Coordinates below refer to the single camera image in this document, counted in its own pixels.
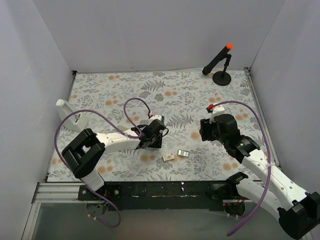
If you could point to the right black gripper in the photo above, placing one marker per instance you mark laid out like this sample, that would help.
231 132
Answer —
205 129

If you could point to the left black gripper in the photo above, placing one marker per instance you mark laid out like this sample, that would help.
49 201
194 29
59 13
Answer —
152 141

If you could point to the staple box sleeve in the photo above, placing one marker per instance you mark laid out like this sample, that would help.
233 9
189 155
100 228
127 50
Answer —
168 157

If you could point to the beige stapler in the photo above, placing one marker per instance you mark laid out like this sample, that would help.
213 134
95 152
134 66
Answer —
122 128

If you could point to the staple tray with staples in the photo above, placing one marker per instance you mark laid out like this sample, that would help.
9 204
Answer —
183 153

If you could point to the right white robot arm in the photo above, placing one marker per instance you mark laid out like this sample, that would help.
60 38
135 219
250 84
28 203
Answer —
296 210

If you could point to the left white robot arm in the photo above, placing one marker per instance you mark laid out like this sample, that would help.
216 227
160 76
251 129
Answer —
84 152

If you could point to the floral table mat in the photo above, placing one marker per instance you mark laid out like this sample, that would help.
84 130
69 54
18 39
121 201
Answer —
182 97

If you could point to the black microphone stand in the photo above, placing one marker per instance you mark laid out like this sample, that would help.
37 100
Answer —
222 78

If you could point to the black microphone orange tip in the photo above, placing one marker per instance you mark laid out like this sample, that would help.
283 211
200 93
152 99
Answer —
223 54

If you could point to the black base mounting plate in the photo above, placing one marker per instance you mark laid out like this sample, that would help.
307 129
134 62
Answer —
172 195

